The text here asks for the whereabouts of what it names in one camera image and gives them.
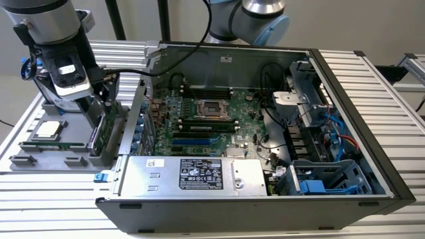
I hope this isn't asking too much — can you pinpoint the black table connector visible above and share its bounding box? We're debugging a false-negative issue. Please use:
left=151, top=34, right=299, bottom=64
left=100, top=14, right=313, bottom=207
left=375, top=64, right=409, bottom=83

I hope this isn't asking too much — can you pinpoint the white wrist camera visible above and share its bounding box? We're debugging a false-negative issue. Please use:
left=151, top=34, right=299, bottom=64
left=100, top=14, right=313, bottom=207
left=35, top=46, right=93, bottom=100

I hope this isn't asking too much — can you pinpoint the blue plastic drive carrier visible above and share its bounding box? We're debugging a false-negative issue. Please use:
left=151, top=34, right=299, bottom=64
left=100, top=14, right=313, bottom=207
left=299, top=179, right=371, bottom=195

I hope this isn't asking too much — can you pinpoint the open black PC case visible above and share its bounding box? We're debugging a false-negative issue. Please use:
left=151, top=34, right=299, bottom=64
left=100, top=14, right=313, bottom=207
left=95, top=39, right=417, bottom=234

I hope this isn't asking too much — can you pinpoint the grey metal drive cage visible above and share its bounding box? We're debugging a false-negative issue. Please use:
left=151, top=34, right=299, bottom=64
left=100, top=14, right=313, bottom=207
left=275, top=159, right=373, bottom=196

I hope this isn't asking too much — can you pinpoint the blue data wire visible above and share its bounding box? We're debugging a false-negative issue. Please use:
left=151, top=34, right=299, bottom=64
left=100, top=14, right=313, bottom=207
left=319, top=112, right=349, bottom=160

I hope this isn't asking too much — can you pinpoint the CPU socket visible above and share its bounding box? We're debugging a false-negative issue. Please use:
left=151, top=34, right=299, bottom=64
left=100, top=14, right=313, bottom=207
left=195, top=99, right=232, bottom=119

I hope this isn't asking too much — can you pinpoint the red data wire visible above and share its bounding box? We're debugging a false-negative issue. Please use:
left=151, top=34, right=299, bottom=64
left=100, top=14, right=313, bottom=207
left=337, top=134, right=361, bottom=150

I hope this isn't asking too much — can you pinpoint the green RAM stick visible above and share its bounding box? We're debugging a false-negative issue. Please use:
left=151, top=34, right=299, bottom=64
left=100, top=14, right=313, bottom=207
left=181, top=124, right=236, bottom=132
left=20, top=140, right=85, bottom=151

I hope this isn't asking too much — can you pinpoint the metal disk bay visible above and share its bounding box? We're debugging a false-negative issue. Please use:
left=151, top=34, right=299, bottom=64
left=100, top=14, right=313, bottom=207
left=271, top=61, right=335, bottom=128

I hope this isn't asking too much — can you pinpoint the silver power supply unit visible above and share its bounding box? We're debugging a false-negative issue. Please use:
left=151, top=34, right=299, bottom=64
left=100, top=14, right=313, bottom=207
left=121, top=156, right=268, bottom=197

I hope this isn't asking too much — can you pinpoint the hard disk in blue carrier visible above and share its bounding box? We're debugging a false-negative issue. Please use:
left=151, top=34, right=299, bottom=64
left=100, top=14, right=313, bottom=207
left=19, top=56, right=83, bottom=115

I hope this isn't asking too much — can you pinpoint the small silver heat sink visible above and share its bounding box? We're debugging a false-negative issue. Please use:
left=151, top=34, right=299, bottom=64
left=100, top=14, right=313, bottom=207
left=224, top=146, right=249, bottom=158

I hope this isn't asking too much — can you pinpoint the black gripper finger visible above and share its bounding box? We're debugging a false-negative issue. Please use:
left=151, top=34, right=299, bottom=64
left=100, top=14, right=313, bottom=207
left=105, top=74, right=120, bottom=112

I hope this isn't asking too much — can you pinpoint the green motherboard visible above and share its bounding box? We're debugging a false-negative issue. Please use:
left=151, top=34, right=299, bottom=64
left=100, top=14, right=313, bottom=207
left=145, top=86, right=289, bottom=161

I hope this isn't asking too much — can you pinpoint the silver CPU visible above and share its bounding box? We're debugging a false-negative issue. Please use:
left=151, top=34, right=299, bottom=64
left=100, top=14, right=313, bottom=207
left=33, top=120, right=63, bottom=138

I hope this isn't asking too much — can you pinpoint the black expansion slot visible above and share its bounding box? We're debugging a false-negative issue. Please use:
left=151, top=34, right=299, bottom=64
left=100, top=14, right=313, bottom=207
left=173, top=132, right=220, bottom=140

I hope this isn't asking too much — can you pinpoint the grey parts rack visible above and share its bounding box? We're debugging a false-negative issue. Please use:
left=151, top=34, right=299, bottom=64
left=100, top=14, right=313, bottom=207
left=10, top=99, right=131, bottom=171

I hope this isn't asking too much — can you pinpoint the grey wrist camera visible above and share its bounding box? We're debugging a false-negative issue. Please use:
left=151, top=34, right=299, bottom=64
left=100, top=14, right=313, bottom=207
left=75, top=9, right=96, bottom=33

